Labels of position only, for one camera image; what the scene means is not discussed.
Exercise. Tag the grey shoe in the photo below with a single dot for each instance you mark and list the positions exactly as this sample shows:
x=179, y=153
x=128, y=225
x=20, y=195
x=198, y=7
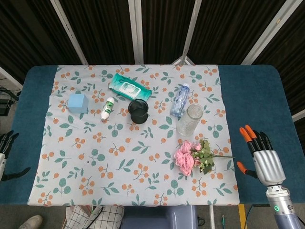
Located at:
x=31, y=221

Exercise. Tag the small white green-label bottle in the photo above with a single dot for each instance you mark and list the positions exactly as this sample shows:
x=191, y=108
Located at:
x=107, y=108

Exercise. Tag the checkered white bag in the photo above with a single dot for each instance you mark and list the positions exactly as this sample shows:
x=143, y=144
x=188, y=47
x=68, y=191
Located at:
x=95, y=218

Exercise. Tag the teal wet wipes pack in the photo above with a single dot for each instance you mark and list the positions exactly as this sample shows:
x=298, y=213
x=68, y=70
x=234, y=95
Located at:
x=129, y=88

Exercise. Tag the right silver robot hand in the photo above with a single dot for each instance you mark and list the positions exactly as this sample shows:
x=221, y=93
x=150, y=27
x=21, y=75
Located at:
x=267, y=164

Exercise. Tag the pink rose bouquet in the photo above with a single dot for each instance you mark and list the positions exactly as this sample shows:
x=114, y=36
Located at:
x=190, y=157

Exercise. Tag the light blue cube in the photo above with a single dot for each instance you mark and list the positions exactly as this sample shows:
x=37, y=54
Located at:
x=78, y=103

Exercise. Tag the clear plastic water bottle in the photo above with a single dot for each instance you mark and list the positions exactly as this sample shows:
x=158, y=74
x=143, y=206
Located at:
x=180, y=101

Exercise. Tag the clear glass vase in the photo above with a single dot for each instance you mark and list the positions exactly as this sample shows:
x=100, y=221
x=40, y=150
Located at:
x=190, y=120

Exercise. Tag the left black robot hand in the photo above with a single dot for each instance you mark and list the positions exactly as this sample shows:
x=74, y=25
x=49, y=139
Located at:
x=6, y=143

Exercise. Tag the floral patterned tablecloth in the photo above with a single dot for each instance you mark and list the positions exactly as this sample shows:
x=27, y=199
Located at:
x=119, y=155

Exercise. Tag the black plastic cup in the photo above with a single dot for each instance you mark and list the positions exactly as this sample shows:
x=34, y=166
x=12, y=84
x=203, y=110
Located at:
x=138, y=111

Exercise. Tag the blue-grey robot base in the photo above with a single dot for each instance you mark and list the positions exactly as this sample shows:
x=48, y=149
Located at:
x=159, y=217

